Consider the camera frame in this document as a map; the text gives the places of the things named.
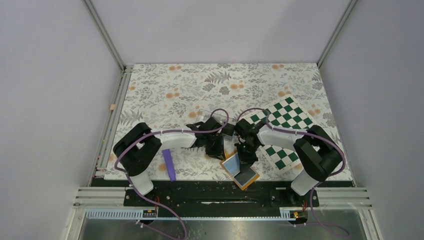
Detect right aluminium frame post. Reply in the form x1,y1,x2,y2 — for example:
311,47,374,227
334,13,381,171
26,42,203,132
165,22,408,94
316,0,358,69

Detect clear acrylic card box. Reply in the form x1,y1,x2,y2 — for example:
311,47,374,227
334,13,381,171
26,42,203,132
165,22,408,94
195,109,236,141

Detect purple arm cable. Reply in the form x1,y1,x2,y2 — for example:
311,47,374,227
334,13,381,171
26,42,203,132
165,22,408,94
235,107,351,239
114,108,230,239

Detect floral patterned table mat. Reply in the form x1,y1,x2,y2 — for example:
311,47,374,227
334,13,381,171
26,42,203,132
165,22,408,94
96,63,342,181

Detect orange leather card holder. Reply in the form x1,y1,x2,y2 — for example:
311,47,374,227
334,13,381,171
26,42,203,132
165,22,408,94
220,151,260,191

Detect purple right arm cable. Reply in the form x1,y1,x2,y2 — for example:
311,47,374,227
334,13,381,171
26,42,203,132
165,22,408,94
235,107,351,239

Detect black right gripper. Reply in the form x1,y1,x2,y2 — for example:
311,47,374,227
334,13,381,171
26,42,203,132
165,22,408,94
234,141,260,173

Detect aluminium frame post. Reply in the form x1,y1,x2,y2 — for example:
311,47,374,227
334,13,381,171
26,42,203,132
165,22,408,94
316,0,358,69
82,0,126,72

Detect black credit card stack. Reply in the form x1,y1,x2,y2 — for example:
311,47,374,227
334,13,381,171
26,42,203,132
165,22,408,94
221,123,235,139

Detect purple marker pen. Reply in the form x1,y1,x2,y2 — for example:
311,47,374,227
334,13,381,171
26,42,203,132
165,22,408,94
162,149,177,182

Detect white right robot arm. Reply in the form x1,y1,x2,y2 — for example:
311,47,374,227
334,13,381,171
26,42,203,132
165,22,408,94
234,119,346,206

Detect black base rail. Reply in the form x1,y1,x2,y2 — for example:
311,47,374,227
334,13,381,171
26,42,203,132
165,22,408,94
91,178,355,220

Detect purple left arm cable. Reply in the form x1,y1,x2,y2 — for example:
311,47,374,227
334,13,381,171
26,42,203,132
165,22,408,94
114,108,230,239

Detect left aluminium frame post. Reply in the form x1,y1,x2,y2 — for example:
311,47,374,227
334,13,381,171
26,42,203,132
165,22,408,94
82,0,126,72

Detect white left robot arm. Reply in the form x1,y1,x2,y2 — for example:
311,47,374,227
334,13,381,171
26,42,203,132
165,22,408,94
112,116,228,206

